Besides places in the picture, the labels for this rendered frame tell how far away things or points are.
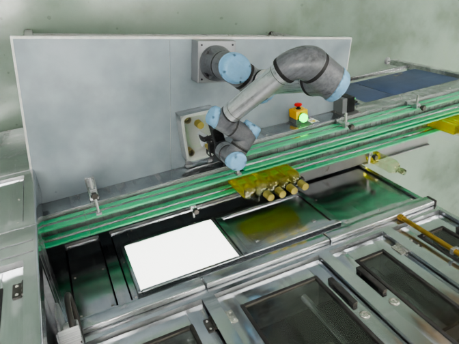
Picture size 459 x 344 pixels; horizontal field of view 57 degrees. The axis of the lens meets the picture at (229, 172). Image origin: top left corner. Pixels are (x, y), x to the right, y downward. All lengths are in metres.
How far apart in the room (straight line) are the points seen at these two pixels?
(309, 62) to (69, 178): 1.16
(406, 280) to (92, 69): 1.47
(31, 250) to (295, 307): 0.88
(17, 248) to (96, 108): 0.74
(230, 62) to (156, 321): 0.99
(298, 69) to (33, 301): 0.99
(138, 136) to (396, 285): 1.23
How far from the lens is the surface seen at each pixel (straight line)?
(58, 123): 1.91
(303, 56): 1.38
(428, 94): 2.68
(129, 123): 1.95
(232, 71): 1.69
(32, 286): 1.25
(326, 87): 1.43
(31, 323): 1.14
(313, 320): 1.53
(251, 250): 1.75
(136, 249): 1.87
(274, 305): 1.58
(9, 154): 2.22
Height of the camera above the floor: 2.58
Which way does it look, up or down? 57 degrees down
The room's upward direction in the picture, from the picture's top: 133 degrees clockwise
